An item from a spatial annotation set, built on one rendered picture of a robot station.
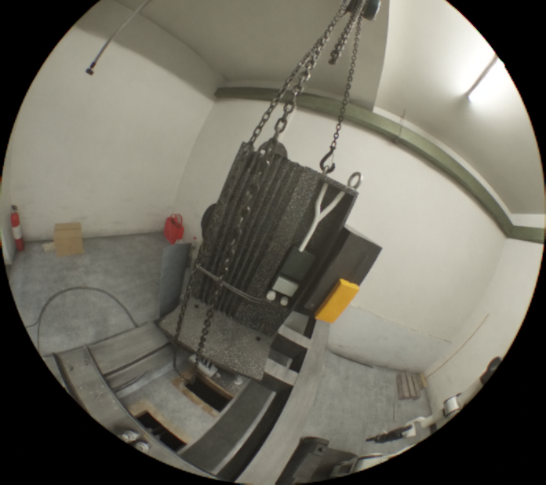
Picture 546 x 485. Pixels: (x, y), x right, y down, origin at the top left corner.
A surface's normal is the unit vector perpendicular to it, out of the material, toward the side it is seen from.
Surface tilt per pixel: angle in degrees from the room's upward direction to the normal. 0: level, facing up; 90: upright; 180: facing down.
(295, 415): 0
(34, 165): 90
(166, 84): 90
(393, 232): 90
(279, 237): 90
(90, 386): 0
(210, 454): 0
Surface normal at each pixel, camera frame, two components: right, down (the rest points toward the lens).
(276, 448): 0.40, -0.90
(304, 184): -0.15, 0.11
